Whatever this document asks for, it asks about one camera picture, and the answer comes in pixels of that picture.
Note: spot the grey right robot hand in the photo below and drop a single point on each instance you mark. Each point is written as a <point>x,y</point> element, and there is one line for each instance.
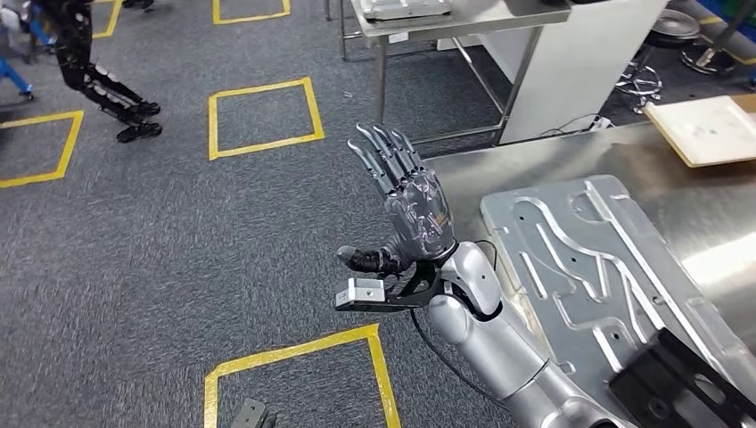
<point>419,218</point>

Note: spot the black plastic plate holder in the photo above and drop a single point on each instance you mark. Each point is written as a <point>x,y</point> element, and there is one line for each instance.
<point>667,378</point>

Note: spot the stainless steel workbench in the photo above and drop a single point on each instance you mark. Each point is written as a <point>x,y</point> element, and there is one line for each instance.
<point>679,159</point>

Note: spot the yellow floor tape square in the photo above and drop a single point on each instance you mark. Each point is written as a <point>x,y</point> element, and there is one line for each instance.
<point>313,112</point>
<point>378,366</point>
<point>65,148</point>

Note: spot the large stamped aluminium plate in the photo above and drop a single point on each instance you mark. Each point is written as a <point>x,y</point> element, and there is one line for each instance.
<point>590,266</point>

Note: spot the stainless steel table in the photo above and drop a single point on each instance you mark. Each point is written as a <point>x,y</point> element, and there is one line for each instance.
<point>472,20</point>

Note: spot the white cabinet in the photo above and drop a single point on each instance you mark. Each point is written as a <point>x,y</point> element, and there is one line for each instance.
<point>573,65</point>

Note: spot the white foam tray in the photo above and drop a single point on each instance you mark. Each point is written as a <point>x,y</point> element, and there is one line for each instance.
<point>703,130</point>

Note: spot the black stool chrome base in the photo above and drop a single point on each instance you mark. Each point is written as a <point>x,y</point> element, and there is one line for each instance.
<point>667,26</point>

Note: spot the chrome chair base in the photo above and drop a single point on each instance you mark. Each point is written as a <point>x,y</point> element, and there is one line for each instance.
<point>709,59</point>

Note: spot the brown cardboard box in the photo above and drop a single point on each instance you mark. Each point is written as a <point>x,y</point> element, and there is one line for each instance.
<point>745,101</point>

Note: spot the black camera bracket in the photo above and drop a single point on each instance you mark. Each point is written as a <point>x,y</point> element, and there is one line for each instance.
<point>413,292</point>

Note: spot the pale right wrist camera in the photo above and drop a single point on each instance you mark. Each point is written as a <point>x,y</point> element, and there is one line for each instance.
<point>361,290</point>

